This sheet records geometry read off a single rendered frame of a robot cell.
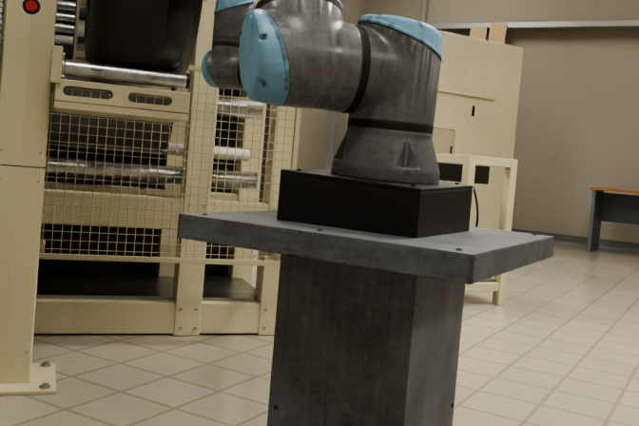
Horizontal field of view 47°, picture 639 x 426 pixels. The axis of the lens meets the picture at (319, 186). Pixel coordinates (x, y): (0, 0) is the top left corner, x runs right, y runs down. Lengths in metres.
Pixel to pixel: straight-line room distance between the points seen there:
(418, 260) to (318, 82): 0.34
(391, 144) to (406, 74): 0.12
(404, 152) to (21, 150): 1.26
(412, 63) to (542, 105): 7.98
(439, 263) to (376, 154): 0.28
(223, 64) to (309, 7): 0.60
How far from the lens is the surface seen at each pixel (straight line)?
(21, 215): 2.21
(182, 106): 2.12
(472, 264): 0.99
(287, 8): 1.21
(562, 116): 9.14
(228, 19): 1.79
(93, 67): 2.13
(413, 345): 1.19
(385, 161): 1.22
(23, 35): 2.21
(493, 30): 9.26
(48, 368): 2.44
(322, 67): 1.18
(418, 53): 1.25
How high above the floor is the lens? 0.71
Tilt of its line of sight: 2 degrees down
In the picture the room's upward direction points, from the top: 5 degrees clockwise
